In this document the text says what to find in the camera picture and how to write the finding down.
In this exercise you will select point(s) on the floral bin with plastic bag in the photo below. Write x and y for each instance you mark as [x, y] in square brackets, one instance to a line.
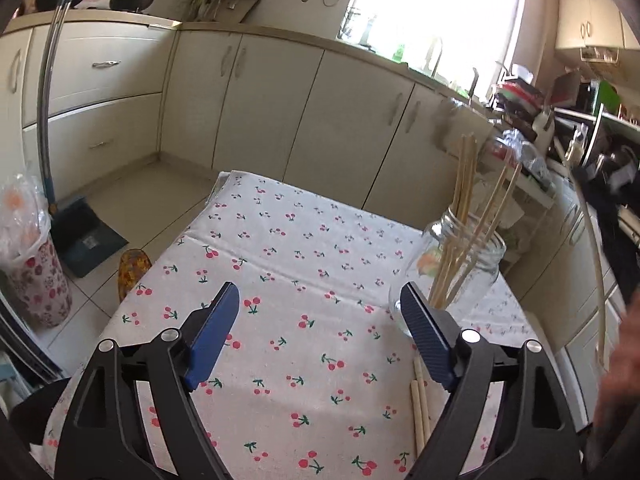
[40, 285]

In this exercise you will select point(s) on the metal faucet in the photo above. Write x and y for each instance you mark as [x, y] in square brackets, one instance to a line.
[439, 55]

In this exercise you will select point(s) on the white utility shelf cart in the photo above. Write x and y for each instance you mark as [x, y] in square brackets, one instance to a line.
[530, 190]

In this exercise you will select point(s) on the bright kitchen window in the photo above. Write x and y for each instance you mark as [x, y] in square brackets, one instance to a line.
[440, 5]

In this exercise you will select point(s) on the clear glass jar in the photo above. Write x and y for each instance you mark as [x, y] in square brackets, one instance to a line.
[480, 265]

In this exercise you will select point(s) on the row of bamboo chopsticks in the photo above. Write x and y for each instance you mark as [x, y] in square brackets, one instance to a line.
[419, 410]

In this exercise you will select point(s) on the cream wall cabinet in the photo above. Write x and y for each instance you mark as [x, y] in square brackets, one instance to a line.
[585, 15]

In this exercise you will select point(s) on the dark metal rack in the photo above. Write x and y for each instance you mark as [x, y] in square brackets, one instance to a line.
[20, 355]

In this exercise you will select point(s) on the person's right forearm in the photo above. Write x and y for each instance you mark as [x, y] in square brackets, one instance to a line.
[625, 370]

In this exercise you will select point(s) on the black round stool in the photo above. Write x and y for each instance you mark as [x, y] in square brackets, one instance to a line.
[35, 410]

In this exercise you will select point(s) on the cream base cabinet row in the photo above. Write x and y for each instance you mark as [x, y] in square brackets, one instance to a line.
[325, 110]

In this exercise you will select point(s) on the green plastic board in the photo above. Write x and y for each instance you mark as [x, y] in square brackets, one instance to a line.
[607, 97]

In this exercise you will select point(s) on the cream kitchen countertop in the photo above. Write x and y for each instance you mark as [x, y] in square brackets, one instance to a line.
[280, 35]

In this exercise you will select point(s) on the dish rack with dishes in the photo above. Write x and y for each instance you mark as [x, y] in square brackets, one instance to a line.
[515, 95]

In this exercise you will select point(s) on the wooden chopstick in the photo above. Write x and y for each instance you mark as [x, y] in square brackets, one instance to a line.
[595, 265]

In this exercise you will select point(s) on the cream drawer cabinet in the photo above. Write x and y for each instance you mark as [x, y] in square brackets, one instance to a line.
[100, 120]

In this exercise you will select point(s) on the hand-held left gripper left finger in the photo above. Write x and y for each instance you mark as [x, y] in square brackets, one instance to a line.
[212, 340]

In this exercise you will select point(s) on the bunch of chopsticks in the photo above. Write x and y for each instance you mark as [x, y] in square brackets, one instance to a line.
[462, 195]

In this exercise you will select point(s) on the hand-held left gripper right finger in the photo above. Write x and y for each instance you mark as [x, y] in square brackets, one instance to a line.
[425, 330]

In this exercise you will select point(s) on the cherry print tablecloth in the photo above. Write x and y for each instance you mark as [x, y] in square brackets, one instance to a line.
[300, 240]

